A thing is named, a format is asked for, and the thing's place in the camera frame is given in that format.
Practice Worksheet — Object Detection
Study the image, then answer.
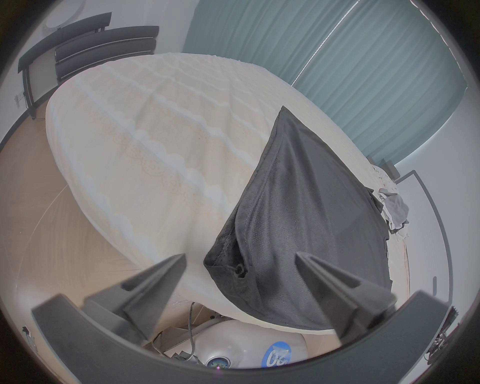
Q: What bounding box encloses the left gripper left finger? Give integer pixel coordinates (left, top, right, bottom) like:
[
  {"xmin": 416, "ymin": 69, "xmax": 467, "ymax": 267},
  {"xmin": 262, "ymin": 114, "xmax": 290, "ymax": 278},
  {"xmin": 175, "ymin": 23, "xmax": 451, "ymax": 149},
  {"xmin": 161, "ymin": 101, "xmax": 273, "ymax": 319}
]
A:
[{"xmin": 83, "ymin": 253, "xmax": 187, "ymax": 343}]

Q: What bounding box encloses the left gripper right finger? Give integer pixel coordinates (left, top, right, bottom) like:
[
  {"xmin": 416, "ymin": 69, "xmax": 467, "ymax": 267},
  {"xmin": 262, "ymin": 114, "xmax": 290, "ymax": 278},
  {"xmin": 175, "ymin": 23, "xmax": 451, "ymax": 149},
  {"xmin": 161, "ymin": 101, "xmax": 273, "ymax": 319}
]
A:
[{"xmin": 295, "ymin": 252, "xmax": 397, "ymax": 345}]

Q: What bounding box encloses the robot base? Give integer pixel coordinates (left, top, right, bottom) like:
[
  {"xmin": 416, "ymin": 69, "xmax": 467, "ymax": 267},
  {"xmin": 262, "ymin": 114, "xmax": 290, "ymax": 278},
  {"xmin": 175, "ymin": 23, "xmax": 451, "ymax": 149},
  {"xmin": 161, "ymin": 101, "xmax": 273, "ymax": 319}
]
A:
[{"xmin": 152, "ymin": 318, "xmax": 309, "ymax": 370}]

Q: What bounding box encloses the pile of clothes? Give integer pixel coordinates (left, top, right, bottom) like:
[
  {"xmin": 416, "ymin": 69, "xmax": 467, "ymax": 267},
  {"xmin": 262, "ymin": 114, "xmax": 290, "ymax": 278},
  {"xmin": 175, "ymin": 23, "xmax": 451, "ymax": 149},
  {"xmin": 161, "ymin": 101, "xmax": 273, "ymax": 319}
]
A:
[{"xmin": 376, "ymin": 187, "xmax": 410, "ymax": 235}]

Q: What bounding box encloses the bed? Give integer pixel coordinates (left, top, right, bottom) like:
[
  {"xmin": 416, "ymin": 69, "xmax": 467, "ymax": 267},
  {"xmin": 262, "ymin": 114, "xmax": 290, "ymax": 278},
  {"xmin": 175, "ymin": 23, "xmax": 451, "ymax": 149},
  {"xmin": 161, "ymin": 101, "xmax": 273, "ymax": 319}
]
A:
[{"xmin": 45, "ymin": 25, "xmax": 413, "ymax": 334}]

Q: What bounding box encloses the dark grey garment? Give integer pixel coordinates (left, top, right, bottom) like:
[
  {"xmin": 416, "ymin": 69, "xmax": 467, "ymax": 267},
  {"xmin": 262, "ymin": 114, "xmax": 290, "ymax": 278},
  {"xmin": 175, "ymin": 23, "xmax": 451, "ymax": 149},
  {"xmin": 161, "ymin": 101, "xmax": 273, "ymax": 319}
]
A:
[{"xmin": 203, "ymin": 106, "xmax": 393, "ymax": 331}]

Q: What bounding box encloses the blue-green curtain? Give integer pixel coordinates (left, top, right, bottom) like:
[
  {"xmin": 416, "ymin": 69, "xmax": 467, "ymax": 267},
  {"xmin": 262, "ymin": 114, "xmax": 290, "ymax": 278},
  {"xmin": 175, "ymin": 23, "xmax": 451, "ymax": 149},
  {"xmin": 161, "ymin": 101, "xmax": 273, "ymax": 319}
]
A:
[{"xmin": 182, "ymin": 0, "xmax": 469, "ymax": 166}]

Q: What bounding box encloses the dark wooden shelf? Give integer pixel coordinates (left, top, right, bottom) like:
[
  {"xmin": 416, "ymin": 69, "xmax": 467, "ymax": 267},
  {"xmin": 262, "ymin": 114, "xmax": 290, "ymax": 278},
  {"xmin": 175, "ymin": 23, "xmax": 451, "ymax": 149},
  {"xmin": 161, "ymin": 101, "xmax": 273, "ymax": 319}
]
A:
[{"xmin": 17, "ymin": 12, "xmax": 113, "ymax": 120}]

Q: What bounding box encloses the black cable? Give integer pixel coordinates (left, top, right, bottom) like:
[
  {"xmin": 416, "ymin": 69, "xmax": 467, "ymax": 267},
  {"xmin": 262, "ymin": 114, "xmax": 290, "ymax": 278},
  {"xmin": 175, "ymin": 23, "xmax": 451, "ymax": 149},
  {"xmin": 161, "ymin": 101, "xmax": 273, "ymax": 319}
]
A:
[{"xmin": 187, "ymin": 301, "xmax": 199, "ymax": 362}]

